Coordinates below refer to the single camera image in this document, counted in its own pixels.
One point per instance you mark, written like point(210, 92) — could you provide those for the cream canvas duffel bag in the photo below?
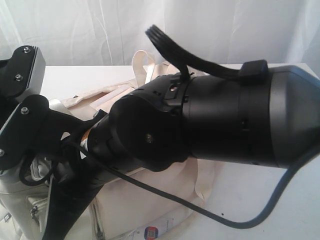
point(120, 207)

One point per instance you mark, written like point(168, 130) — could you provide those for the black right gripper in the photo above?
point(82, 157)

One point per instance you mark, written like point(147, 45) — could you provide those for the white backdrop curtain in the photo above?
point(109, 32)

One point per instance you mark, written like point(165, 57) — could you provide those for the white paper tag sheet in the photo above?
point(153, 230)

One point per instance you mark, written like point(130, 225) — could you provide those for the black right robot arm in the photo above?
point(262, 116)

